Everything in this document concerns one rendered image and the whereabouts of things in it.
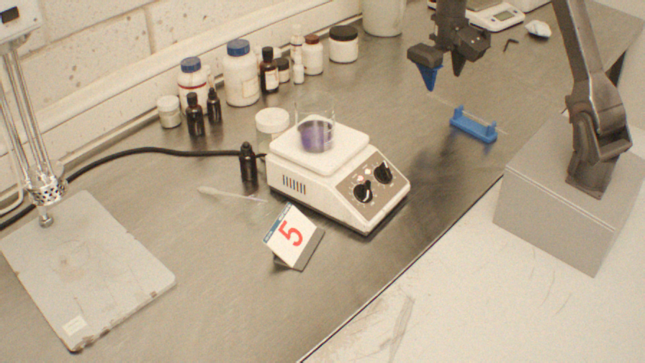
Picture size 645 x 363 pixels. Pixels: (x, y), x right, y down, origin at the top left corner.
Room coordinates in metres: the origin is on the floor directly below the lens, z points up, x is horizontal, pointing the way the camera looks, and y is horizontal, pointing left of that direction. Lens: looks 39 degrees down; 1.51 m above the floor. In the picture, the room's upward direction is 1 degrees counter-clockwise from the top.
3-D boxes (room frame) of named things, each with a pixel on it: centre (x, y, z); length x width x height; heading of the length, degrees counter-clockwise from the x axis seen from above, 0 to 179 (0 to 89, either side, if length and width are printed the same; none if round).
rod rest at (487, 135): (0.92, -0.30, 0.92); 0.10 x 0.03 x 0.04; 43
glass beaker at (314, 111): (0.74, 0.01, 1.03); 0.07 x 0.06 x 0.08; 137
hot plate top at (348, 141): (0.76, 0.00, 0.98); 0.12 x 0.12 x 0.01; 53
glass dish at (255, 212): (0.68, 0.10, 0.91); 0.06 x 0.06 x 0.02
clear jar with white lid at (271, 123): (0.84, 0.09, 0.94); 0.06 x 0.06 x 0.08
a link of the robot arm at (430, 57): (0.98, -0.24, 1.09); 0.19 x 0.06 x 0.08; 134
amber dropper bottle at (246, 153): (0.78, 0.13, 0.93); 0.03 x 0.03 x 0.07
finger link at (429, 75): (0.94, -0.20, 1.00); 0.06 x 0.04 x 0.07; 44
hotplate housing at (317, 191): (0.74, -0.02, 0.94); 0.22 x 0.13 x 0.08; 53
